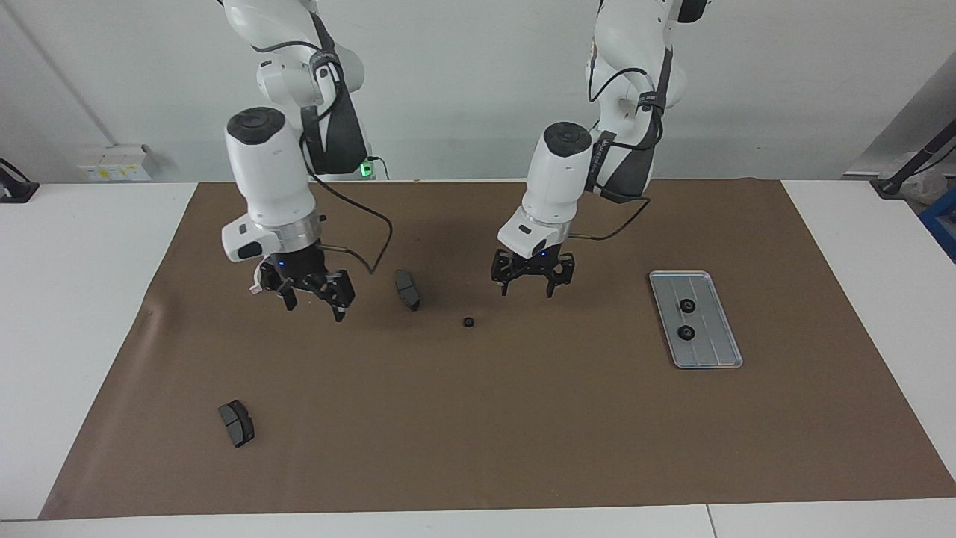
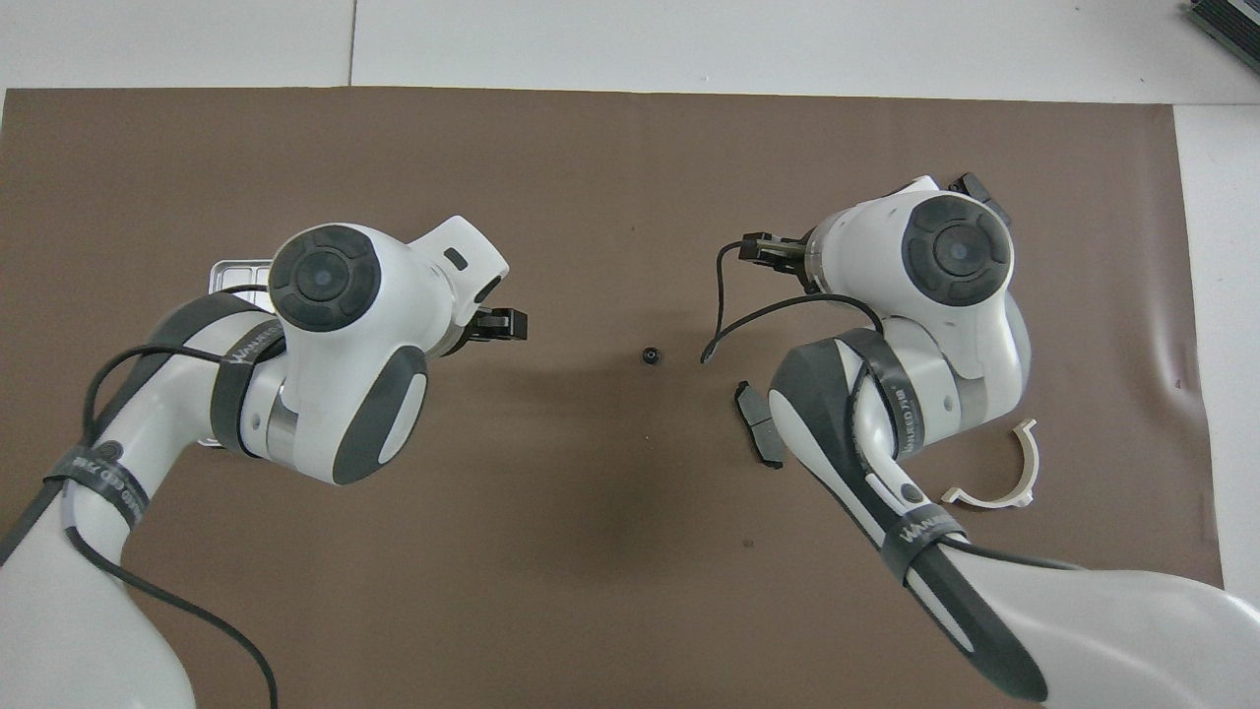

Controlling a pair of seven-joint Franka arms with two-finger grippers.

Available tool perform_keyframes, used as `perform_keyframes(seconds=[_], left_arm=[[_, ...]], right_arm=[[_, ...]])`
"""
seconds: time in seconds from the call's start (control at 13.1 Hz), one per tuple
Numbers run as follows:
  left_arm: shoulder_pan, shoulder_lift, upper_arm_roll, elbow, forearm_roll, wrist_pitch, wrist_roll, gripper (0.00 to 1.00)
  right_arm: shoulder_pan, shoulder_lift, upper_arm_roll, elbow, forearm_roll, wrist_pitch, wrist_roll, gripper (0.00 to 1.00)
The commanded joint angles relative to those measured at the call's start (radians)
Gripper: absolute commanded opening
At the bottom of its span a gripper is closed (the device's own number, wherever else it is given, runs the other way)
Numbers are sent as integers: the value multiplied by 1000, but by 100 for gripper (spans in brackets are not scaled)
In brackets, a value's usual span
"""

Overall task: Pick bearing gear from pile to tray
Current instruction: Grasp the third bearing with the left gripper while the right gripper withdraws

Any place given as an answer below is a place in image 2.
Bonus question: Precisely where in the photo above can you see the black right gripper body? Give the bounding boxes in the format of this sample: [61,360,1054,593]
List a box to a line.
[778,231,818,291]

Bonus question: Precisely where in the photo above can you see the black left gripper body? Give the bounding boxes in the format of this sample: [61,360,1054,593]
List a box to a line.
[443,307,485,354]

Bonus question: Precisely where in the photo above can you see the silver ribbed metal tray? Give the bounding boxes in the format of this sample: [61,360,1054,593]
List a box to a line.
[194,259,282,449]

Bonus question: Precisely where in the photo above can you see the single dark grey brake pad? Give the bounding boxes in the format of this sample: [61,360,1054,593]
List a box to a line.
[733,379,786,471]

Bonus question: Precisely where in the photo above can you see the brown paper table mat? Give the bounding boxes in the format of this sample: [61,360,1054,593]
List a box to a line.
[0,87,1239,709]

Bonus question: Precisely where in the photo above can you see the stacked dark grey brake pads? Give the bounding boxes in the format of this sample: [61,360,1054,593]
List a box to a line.
[950,172,1012,223]

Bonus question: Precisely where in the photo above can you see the white curved plastic clamp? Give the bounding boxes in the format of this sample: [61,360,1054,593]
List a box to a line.
[942,418,1040,510]

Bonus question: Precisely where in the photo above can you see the grey finned metal device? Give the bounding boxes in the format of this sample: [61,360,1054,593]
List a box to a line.
[1184,0,1260,72]

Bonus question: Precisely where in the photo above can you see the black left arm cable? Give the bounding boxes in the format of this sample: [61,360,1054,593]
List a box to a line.
[0,286,280,709]

